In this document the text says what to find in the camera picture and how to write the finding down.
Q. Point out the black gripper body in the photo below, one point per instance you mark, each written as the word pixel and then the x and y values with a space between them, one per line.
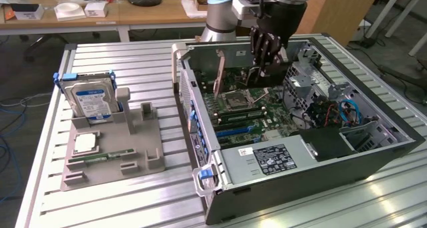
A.
pixel 281 18

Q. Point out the graphics card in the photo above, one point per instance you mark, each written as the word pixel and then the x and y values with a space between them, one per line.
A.
pixel 221 73

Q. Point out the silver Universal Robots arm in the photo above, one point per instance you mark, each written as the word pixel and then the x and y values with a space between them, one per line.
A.
pixel 218 20

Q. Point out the socket cover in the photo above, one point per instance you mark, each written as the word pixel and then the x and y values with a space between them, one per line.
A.
pixel 267 91

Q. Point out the metal drive cage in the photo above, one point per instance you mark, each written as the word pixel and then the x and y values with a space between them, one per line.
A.
pixel 305 85

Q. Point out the wooden cabinet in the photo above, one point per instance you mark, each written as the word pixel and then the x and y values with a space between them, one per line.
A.
pixel 334 13

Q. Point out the CPU socket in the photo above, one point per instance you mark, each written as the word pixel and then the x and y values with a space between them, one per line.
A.
pixel 237 100

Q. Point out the white paper stack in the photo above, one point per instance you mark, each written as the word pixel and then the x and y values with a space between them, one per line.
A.
pixel 195 9

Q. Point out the green motherboard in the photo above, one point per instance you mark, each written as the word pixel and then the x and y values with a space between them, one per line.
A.
pixel 267 120

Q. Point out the installed RAM stick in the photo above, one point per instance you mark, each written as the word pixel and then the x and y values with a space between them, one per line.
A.
pixel 242 116

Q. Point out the black power adapter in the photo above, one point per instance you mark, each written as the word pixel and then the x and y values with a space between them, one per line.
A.
pixel 367 43

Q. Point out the blue expansion slot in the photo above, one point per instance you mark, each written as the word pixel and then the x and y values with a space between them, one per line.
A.
pixel 234 132

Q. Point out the gray power supply unit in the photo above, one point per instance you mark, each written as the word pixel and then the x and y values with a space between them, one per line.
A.
pixel 263 160

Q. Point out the disk bay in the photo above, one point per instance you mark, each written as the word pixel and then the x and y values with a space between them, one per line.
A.
pixel 367 138

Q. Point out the open black PC case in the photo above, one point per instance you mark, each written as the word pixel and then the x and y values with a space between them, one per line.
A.
pixel 301 183

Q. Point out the blue case latch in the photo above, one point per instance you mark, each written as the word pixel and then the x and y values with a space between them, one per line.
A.
pixel 205 174

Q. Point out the small white box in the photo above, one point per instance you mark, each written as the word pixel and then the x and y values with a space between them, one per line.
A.
pixel 96 9

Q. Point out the hard disk with blue caddy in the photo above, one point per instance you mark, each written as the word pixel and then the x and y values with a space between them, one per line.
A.
pixel 90 103

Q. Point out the white round dispenser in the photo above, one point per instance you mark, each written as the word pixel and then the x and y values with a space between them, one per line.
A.
pixel 70 11

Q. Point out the green RAM stick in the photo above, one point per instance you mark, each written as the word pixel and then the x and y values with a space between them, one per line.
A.
pixel 103 156

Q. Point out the CPU chip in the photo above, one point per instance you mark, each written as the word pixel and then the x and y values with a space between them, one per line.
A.
pixel 86 143

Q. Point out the gray parts rack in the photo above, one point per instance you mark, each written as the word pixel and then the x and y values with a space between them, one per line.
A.
pixel 114 168

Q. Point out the wooden desk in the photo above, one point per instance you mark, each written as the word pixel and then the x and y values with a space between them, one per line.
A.
pixel 40 23

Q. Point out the black chair base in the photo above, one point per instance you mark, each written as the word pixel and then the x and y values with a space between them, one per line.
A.
pixel 36 44

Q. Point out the black and white box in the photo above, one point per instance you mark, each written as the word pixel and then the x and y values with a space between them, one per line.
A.
pixel 27 11

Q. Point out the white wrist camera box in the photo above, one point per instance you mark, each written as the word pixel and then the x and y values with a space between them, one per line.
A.
pixel 242 6

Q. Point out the white table frame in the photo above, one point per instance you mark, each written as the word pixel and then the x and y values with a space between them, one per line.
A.
pixel 401 10

